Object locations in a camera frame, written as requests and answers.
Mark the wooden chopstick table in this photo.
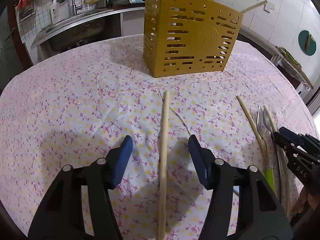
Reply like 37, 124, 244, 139
158, 90, 170, 239

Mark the floral pink tablecloth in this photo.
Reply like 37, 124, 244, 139
1, 35, 317, 239

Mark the stainless steel sink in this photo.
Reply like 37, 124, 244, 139
31, 7, 118, 52

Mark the white wall socket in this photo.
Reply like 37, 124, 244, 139
264, 2, 274, 13

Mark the person's right hand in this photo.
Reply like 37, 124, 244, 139
291, 187, 320, 215

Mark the fork with green handle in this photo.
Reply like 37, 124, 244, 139
256, 105, 276, 193

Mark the yellow perforated utensil holder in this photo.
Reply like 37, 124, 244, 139
143, 0, 243, 77

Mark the green round wall board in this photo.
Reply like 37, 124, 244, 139
298, 30, 317, 56

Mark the chopstick in holder right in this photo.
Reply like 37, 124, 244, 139
240, 0, 268, 14

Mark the metal spoon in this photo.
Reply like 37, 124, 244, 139
263, 106, 282, 202

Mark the kitchen counter with cabinets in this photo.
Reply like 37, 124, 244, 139
237, 25, 283, 66

